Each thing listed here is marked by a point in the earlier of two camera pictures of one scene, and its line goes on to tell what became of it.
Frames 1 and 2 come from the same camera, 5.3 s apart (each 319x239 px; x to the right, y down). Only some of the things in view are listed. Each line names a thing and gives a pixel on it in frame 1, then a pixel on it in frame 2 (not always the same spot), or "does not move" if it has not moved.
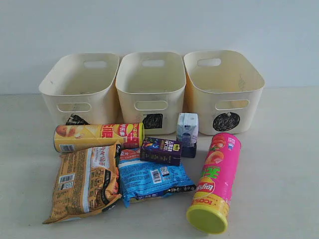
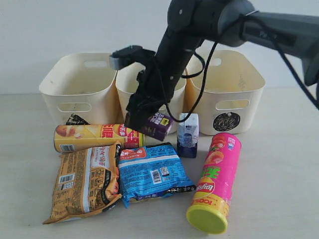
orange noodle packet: [87, 183] does not move
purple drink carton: [164, 151] → [158, 126]
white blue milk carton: [187, 132] does not move
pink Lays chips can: [210, 208] does not move
